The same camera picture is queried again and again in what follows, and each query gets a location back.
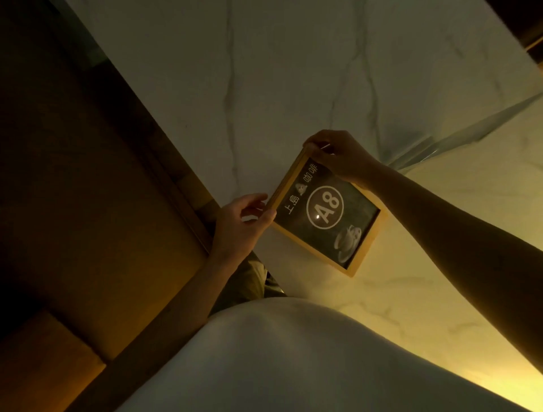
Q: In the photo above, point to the wooden framed black table sign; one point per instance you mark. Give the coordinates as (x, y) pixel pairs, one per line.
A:
(335, 216)

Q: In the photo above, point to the brown seat cushion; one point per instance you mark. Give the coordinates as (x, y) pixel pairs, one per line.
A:
(42, 369)

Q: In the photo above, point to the person's olive trousers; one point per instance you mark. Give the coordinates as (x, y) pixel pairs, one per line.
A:
(246, 280)

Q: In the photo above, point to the person's right hand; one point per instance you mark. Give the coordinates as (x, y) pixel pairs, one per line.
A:
(345, 157)

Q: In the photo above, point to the clear glass divider panel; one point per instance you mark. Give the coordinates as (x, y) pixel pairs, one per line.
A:
(466, 127)

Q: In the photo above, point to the brown upholstered bench seat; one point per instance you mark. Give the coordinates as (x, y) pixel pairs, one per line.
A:
(85, 203)

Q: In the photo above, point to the person's right thumb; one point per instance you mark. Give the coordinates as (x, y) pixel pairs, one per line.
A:
(317, 148)

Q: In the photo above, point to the person's right forearm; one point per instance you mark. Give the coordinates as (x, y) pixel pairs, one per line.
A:
(458, 250)

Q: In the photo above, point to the person's left thumb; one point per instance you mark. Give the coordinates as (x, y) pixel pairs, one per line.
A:
(266, 219)

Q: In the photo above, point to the person's white shirt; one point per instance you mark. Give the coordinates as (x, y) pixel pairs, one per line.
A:
(297, 360)

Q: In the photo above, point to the person's left hand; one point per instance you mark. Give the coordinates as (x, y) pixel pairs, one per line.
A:
(231, 231)

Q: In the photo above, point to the person's left forearm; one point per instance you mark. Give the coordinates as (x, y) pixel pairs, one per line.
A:
(186, 305)

